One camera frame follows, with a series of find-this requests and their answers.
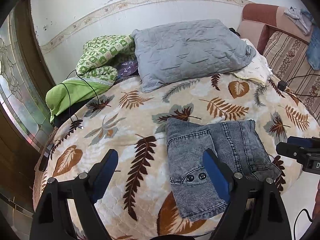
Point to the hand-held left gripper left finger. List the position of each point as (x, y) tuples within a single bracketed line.
[(108, 170)]

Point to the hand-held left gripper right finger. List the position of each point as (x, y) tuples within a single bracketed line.
[(215, 177)]

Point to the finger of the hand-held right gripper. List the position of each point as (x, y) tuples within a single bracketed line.
[(300, 141), (290, 151)]

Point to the grey denim pants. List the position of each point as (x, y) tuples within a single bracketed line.
[(195, 150)]

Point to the person's right forearm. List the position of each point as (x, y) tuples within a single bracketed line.
[(317, 202)]

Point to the black power adapter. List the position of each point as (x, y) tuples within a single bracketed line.
[(282, 85)]

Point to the black flat device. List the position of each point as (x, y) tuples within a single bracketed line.
[(45, 158)]

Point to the leaf print blanket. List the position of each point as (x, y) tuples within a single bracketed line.
[(130, 105)]

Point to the cream floral pillow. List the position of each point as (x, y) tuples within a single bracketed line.
[(257, 67)]

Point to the striped floral cushion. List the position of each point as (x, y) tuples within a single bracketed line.
[(287, 55)]

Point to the blue jeans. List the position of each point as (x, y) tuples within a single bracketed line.
[(315, 50)]

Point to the purple cloth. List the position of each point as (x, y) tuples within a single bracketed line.
[(127, 68)]

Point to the green patterned quilt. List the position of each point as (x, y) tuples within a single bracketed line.
[(100, 52)]

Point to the wooden door with glass panel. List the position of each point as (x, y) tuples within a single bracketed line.
[(17, 92)]

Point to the grey white garment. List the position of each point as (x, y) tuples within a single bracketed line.
[(297, 16)]

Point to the grey quilted pillow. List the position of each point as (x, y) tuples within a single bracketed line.
[(187, 52)]

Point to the small black device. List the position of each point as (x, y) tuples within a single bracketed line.
[(233, 31)]

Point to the pink brown headboard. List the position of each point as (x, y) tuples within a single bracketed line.
[(260, 15)]

